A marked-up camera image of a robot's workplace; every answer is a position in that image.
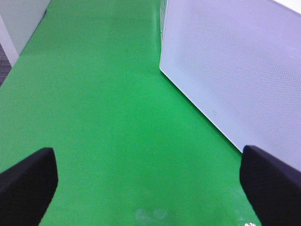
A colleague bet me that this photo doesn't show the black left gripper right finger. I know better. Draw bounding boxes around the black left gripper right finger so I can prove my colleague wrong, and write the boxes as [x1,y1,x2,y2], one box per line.
[239,145,301,226]

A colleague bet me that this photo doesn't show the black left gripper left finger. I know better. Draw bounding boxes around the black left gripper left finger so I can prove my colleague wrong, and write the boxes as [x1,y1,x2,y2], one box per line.
[0,147,58,226]

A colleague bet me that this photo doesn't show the white microwave door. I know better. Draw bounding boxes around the white microwave door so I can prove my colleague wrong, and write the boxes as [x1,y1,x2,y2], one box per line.
[160,0,301,169]

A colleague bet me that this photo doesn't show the white microwave oven body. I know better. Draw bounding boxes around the white microwave oven body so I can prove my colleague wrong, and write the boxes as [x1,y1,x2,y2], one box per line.
[159,0,168,44]

